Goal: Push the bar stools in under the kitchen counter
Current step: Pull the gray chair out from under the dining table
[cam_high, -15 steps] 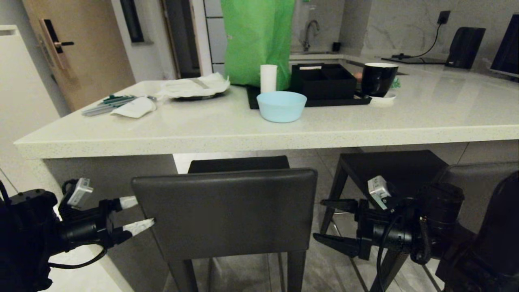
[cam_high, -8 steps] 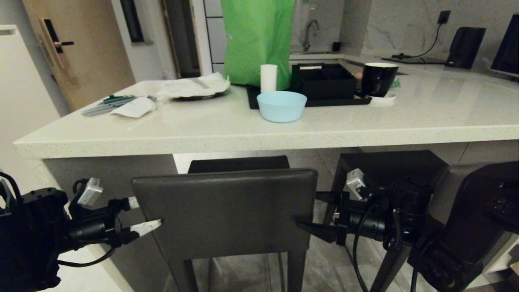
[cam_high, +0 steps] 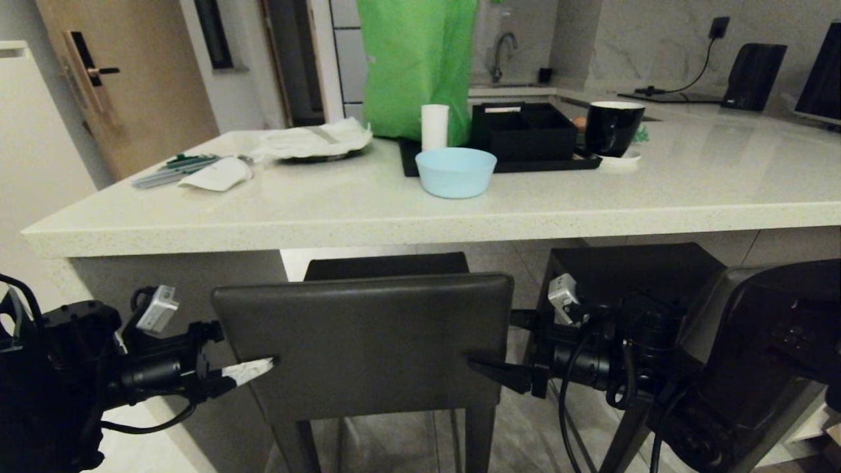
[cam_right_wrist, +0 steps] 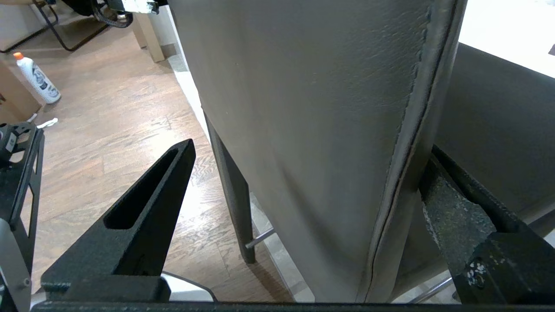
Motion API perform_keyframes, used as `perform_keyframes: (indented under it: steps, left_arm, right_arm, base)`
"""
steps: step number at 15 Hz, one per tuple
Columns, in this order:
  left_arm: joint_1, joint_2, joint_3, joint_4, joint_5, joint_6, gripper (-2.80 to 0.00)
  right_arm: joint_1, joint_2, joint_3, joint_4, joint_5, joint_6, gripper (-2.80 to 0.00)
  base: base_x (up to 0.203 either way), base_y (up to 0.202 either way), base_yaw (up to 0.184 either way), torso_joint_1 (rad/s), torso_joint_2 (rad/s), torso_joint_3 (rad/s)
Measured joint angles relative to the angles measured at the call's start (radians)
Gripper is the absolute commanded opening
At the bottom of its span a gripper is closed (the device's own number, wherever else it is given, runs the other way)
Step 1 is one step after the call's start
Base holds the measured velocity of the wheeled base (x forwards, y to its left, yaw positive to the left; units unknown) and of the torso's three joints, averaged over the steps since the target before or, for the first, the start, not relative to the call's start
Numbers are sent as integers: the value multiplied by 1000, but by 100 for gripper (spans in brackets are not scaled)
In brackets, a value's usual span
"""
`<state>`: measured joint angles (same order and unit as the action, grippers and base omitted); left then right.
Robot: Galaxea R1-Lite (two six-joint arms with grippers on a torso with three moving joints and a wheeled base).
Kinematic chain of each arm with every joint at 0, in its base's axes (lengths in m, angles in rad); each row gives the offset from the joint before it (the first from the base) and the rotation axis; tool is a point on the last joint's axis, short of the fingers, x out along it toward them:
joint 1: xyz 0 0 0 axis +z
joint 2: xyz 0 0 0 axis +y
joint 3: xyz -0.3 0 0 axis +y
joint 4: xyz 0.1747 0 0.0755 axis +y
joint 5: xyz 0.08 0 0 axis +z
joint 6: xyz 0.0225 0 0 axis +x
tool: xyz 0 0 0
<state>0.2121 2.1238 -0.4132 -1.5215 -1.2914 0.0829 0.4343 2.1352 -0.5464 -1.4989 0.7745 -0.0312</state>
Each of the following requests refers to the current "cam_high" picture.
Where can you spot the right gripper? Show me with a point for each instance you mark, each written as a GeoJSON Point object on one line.
{"type": "Point", "coordinates": [578, 364]}

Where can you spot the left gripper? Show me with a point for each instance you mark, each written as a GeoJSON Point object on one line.
{"type": "Point", "coordinates": [161, 374]}

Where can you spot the dark grey bar stool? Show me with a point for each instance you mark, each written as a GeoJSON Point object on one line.
{"type": "Point", "coordinates": [368, 348]}
{"type": "Point", "coordinates": [631, 269]}

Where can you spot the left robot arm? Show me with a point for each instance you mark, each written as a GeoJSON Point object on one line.
{"type": "Point", "coordinates": [52, 368]}

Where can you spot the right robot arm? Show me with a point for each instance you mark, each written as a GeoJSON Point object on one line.
{"type": "Point", "coordinates": [775, 341]}

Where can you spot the metal kitchen faucet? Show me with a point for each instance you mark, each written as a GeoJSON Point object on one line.
{"type": "Point", "coordinates": [499, 52]}

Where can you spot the white paper packet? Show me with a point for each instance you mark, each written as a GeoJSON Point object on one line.
{"type": "Point", "coordinates": [220, 175]}

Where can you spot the light blue bowl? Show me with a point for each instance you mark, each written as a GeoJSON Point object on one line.
{"type": "Point", "coordinates": [455, 174]}

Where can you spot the black tray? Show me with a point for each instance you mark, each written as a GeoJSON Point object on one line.
{"type": "Point", "coordinates": [552, 165]}

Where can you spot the green and grey utensil bundle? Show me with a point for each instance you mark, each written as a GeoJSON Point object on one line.
{"type": "Point", "coordinates": [174, 169]}

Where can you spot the dark plate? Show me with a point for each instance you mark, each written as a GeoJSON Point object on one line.
{"type": "Point", "coordinates": [322, 157]}

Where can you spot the black compartment box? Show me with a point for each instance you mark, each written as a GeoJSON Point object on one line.
{"type": "Point", "coordinates": [525, 138]}

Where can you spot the small white saucer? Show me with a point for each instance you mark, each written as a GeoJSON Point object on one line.
{"type": "Point", "coordinates": [624, 159]}

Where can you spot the white paper cup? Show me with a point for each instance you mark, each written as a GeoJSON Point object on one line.
{"type": "Point", "coordinates": [435, 128]}

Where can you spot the brown egg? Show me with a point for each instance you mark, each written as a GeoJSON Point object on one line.
{"type": "Point", "coordinates": [580, 123]}

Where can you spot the black mug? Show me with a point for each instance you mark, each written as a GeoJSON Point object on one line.
{"type": "Point", "coordinates": [611, 128]}

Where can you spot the green leafy item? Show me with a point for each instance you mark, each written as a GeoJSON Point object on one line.
{"type": "Point", "coordinates": [641, 135]}

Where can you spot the small black cup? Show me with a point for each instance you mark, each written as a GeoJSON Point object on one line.
{"type": "Point", "coordinates": [545, 75]}

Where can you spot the wooden door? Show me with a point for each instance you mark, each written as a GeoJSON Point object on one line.
{"type": "Point", "coordinates": [151, 85]}

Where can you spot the white cabinet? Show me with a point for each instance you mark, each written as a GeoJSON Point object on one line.
{"type": "Point", "coordinates": [33, 144]}

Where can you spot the green plastic bag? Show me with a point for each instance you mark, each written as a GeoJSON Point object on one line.
{"type": "Point", "coordinates": [417, 66]}

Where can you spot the black countertop appliance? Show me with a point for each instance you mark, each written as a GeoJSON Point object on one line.
{"type": "Point", "coordinates": [754, 75]}

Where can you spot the black screen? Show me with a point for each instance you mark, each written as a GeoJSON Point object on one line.
{"type": "Point", "coordinates": [821, 79]}

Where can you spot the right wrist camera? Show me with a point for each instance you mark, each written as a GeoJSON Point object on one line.
{"type": "Point", "coordinates": [564, 295]}

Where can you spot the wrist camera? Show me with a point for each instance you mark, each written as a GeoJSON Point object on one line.
{"type": "Point", "coordinates": [156, 309]}
{"type": "Point", "coordinates": [564, 295]}

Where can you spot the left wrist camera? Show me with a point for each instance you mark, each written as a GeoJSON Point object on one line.
{"type": "Point", "coordinates": [156, 309]}

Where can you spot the black wall plug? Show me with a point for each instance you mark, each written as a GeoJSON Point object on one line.
{"type": "Point", "coordinates": [719, 27]}

